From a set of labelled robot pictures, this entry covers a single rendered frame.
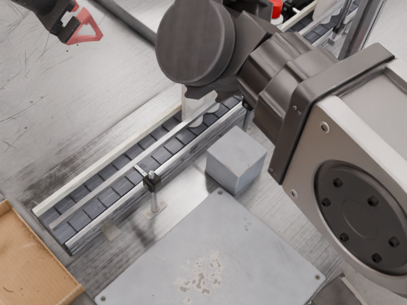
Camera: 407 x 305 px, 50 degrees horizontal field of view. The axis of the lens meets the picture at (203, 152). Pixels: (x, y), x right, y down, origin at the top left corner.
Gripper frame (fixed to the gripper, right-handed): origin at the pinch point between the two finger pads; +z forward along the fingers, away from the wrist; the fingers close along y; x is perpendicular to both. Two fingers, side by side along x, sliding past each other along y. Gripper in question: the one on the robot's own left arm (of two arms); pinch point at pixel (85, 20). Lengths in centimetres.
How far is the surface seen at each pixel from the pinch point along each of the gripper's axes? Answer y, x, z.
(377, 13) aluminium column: -19, -41, 50
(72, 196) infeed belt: -13.9, 31.3, 12.7
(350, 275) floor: -55, 25, 133
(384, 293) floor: -68, 20, 137
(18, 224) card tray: -10.8, 43.7, 8.5
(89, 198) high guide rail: -21.0, 24.6, 7.7
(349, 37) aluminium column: -16, -34, 56
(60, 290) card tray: -29, 43, 9
